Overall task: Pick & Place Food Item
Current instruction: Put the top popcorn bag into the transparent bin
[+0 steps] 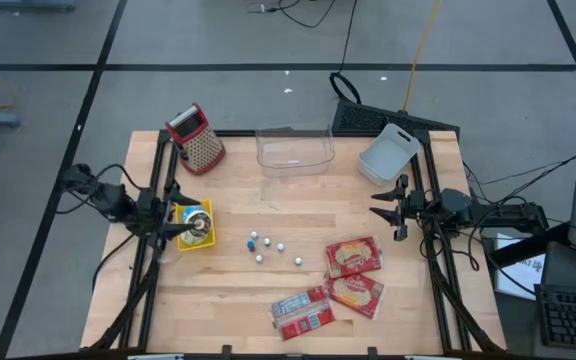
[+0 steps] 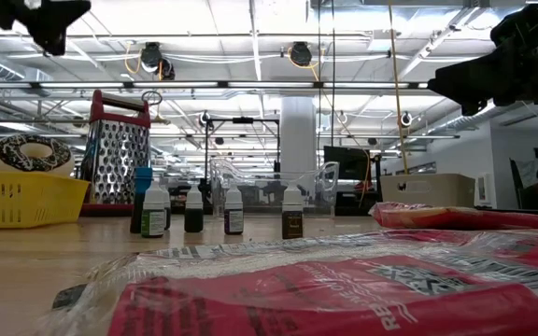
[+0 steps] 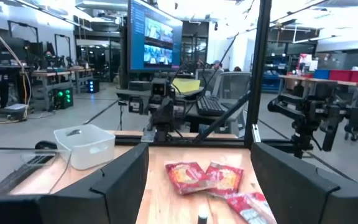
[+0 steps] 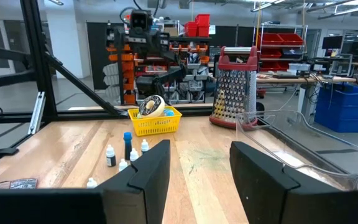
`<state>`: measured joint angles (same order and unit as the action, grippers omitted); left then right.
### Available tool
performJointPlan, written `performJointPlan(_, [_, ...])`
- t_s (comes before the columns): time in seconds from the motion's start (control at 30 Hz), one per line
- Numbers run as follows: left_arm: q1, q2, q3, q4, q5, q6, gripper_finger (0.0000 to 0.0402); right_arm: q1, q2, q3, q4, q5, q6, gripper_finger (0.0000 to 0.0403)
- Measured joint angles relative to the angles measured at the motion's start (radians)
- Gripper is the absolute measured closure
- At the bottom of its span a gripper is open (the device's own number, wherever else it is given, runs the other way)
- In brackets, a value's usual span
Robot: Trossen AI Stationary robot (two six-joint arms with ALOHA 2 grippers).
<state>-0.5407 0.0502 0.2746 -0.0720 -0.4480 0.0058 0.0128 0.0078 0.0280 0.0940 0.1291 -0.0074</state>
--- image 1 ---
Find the red steel box grater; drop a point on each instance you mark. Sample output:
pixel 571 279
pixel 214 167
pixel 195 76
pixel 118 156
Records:
pixel 203 150

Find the red packet with nutrition label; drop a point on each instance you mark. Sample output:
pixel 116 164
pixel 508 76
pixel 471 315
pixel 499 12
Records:
pixel 300 315

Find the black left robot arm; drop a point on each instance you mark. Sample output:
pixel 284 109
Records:
pixel 113 200

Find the blue-capped dropper bottle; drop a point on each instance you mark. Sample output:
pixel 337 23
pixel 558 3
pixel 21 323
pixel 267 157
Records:
pixel 251 245

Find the white label strip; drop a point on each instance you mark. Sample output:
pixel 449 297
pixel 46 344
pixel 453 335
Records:
pixel 155 357
pixel 433 357

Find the white paper sheet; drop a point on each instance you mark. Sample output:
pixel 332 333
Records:
pixel 523 275

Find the yellow plastic basket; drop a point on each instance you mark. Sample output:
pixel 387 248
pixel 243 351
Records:
pixel 203 246

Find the black desk bar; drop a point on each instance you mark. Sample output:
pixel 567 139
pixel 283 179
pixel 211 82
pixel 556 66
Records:
pixel 528 247

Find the white plastic bin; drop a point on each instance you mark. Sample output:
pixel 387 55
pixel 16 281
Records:
pixel 388 155

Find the white-capped dropper bottle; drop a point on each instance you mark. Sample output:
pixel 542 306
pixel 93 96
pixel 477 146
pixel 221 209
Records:
pixel 280 247
pixel 267 241
pixel 254 235

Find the red cracker packet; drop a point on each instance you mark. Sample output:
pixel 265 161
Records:
pixel 353 257
pixel 355 295

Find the black aluminium table frame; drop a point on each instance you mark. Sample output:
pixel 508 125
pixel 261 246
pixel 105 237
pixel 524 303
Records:
pixel 161 150

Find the black mesh computer case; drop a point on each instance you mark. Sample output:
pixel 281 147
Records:
pixel 368 119

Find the clear plastic bin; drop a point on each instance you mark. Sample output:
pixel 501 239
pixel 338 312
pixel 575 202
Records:
pixel 268 160

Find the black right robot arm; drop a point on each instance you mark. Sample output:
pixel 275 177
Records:
pixel 508 215

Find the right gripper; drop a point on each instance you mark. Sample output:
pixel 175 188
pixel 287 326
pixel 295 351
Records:
pixel 415 205

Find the green-label dropper bottle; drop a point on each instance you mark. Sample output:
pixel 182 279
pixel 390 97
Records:
pixel 259 259

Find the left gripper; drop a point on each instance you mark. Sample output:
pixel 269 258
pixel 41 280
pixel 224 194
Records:
pixel 155 215

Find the black keyboard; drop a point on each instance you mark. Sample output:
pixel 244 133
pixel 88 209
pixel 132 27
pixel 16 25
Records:
pixel 573 317

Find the black table clamp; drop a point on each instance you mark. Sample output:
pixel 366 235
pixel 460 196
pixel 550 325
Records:
pixel 227 351
pixel 373 352

